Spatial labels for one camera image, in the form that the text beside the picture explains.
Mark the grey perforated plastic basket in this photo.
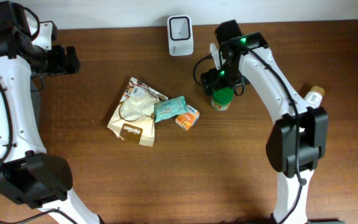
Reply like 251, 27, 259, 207
30, 76, 45, 127

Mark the green lid jar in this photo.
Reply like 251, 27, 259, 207
211, 88, 234, 111

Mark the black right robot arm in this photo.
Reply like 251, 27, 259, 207
200, 20, 328, 223

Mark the white cream tube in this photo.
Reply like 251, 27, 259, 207
304, 86, 325, 109

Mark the black right camera cable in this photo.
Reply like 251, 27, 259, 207
192, 53, 247, 97

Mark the teal wet wipes pack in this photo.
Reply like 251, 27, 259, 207
154, 96, 188, 123

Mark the white barcode scanner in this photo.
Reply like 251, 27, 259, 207
167, 15, 194, 57

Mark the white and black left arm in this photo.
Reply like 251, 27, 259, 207
0, 1, 102, 223

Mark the beige seed pouch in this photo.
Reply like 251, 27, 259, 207
107, 77, 168, 147

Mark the orange juice carton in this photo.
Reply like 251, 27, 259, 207
175, 105, 200, 131

